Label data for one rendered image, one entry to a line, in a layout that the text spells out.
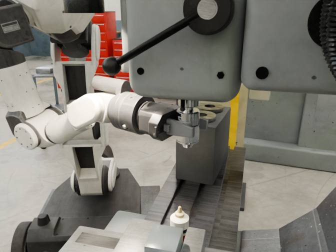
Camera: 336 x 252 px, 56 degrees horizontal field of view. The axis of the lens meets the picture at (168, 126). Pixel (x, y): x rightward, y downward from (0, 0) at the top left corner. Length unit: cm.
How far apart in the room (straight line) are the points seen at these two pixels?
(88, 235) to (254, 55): 46
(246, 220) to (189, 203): 163
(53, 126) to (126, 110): 27
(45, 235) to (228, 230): 86
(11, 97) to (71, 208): 82
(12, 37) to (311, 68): 69
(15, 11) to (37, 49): 1122
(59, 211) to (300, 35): 137
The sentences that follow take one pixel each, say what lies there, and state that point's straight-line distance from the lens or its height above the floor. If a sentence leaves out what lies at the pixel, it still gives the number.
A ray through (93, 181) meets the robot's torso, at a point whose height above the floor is 72.
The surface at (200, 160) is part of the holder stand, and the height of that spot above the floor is 104.
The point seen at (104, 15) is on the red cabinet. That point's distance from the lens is 576.
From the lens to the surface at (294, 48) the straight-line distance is 47.
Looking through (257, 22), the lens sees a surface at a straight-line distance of 46.
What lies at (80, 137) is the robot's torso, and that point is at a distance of 132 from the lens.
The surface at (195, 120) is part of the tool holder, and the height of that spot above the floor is 125.
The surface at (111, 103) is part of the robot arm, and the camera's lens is 70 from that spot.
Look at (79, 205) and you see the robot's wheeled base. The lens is 162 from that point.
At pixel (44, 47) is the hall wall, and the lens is 1195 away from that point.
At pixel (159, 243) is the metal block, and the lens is 54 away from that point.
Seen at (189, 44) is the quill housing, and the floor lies 140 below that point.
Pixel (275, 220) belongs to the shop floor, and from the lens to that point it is 255.
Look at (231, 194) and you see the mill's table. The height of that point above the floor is 96.
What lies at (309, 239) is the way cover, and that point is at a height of 96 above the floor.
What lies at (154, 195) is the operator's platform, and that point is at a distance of 196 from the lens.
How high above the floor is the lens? 145
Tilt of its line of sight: 20 degrees down
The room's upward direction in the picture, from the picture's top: straight up
